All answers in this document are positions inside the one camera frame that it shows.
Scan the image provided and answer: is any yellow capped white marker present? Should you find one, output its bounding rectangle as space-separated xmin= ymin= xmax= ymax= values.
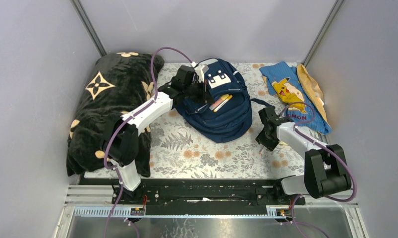
xmin=213 ymin=95 xmax=232 ymax=113

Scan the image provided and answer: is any blue pikachu cloth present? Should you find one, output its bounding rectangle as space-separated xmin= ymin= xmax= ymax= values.
xmin=259 ymin=61 xmax=332 ymax=134

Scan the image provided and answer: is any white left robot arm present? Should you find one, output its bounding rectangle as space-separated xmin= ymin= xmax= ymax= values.
xmin=100 ymin=64 xmax=212 ymax=204

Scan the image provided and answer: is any navy blue backpack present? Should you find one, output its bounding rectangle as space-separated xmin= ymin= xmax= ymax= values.
xmin=176 ymin=58 xmax=269 ymax=143

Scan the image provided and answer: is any pink highlighter pen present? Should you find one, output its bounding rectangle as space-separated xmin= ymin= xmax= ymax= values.
xmin=209 ymin=94 xmax=228 ymax=110

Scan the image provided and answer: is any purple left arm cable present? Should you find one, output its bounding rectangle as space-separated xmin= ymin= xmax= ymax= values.
xmin=103 ymin=47 xmax=196 ymax=238

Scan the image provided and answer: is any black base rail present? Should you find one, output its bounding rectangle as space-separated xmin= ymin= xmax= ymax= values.
xmin=112 ymin=178 xmax=294 ymax=217

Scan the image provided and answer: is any yellow snack bag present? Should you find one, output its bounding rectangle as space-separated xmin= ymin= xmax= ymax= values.
xmin=296 ymin=64 xmax=327 ymax=121

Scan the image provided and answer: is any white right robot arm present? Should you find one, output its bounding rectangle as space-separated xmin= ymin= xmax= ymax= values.
xmin=256 ymin=106 xmax=353 ymax=204

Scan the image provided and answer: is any black floral blanket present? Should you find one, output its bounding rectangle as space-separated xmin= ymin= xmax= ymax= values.
xmin=66 ymin=52 xmax=165 ymax=177

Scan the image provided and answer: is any floral table mat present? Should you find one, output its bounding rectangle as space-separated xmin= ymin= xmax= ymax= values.
xmin=84 ymin=62 xmax=331 ymax=179

